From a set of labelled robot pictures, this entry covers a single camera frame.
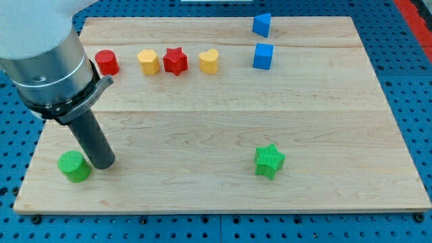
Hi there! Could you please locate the red cylinder block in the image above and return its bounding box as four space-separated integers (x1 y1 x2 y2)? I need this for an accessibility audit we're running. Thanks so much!
95 50 120 76

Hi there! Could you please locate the yellow hexagon block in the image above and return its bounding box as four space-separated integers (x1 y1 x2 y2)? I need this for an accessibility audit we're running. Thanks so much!
137 49 160 76

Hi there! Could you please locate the red tape strip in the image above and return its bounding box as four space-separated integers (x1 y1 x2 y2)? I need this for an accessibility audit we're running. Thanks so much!
394 0 431 61

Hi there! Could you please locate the light wooden board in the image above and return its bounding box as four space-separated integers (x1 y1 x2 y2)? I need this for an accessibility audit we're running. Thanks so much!
13 17 431 215

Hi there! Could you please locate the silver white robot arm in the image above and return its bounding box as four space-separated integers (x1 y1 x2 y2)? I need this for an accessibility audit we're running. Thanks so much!
1 0 113 124

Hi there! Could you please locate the red star block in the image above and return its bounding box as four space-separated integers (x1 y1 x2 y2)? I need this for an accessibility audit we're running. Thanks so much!
163 47 188 76

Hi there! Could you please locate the yellow heart block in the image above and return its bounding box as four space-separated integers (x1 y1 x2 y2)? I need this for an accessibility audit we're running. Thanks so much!
198 49 219 74

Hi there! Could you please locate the green cylinder block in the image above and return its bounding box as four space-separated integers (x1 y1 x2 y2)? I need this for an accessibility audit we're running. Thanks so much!
57 151 91 183

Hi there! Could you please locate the green star block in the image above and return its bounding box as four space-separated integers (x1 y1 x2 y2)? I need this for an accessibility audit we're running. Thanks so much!
254 144 286 180

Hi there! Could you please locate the blue cube block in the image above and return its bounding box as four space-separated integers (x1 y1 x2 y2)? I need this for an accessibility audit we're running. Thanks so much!
252 43 274 70

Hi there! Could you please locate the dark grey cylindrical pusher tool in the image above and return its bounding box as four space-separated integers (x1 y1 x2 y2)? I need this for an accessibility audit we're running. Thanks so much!
68 109 115 169

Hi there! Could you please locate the blue triangular prism block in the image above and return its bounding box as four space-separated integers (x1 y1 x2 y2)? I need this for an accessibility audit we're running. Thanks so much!
252 13 271 38

